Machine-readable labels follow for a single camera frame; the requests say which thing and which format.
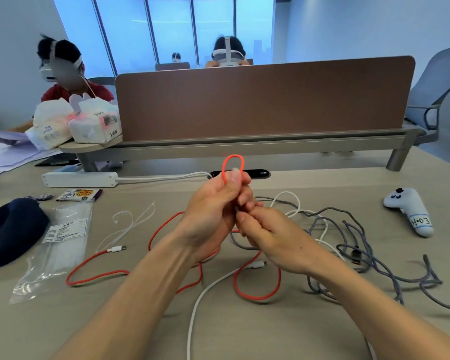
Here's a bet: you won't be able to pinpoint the person's left hand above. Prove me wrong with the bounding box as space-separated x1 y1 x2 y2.
174 167 265 265

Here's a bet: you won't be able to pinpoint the person's right hand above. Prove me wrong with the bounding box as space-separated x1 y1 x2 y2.
235 205 340 276

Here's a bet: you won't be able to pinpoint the white zip ties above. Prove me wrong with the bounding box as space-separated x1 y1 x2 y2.
108 201 157 244

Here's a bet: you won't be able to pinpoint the red cable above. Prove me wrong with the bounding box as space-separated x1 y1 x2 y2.
65 153 282 301

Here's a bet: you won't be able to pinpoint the grey braided cable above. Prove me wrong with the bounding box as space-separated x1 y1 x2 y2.
230 196 450 311

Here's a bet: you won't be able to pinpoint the looped white cable tie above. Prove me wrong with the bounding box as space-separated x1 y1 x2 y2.
96 210 135 254

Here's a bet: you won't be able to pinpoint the white cable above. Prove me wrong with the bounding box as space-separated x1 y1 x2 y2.
186 190 378 360

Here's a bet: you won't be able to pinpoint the clear bag of zip ties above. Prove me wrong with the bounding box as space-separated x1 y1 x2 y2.
9 202 94 305

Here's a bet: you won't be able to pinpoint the person's right forearm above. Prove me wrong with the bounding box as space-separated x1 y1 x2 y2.
307 258 450 360

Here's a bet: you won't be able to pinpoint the person's left forearm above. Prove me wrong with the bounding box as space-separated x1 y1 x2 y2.
50 235 203 360

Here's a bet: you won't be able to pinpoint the grey metal desk shelf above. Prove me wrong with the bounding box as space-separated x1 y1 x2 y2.
76 125 423 173

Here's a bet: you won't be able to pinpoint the brown desk divider panel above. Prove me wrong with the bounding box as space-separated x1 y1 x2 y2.
114 55 416 143

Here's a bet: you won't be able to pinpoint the white printed snack packet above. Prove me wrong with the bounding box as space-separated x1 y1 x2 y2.
56 188 104 202

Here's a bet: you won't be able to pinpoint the white labelled hand controller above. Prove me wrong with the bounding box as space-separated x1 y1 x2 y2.
383 187 435 238

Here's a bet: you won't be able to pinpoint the white power strip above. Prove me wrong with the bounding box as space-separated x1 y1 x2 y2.
41 171 120 189

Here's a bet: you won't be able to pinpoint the round beige shelf board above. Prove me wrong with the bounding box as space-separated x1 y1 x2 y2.
58 134 124 154

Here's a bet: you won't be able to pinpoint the white tissue pack pink label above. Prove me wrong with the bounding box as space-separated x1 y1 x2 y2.
68 92 123 145

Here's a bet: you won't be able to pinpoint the distant brown divider panel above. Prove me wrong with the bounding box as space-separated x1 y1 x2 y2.
154 62 191 72

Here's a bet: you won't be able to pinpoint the white head-mounted headset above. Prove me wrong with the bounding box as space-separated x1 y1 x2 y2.
38 40 84 84
211 36 247 68

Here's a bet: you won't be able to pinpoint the black flat tablet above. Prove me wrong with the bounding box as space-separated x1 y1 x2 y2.
34 153 82 168

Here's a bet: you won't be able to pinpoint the grey office chair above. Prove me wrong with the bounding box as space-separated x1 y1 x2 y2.
88 75 117 96
404 45 450 147

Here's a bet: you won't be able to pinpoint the navy baseball cap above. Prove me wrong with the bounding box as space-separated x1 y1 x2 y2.
0 197 50 271

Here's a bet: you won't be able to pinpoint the large glass window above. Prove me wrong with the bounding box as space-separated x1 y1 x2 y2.
52 0 275 78

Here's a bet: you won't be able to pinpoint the white paper sheets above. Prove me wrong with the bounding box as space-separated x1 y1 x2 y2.
0 123 63 177

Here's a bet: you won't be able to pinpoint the white power strip cord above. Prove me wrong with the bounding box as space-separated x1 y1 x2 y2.
117 171 213 183

